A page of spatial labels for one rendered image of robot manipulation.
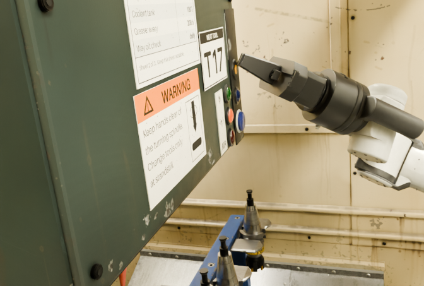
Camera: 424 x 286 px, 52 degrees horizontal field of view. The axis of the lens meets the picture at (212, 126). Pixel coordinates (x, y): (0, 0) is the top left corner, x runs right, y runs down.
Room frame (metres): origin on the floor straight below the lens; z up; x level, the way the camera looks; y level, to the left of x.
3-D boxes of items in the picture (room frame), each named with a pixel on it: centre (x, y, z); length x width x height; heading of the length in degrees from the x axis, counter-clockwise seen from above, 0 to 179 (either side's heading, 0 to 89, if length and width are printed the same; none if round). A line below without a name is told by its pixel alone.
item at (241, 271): (0.81, -0.02, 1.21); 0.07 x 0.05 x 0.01; 70
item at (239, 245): (0.91, -0.05, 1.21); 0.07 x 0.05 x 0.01; 70
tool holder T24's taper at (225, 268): (0.75, 0.00, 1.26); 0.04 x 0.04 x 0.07
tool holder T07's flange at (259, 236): (0.96, -0.07, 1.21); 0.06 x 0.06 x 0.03
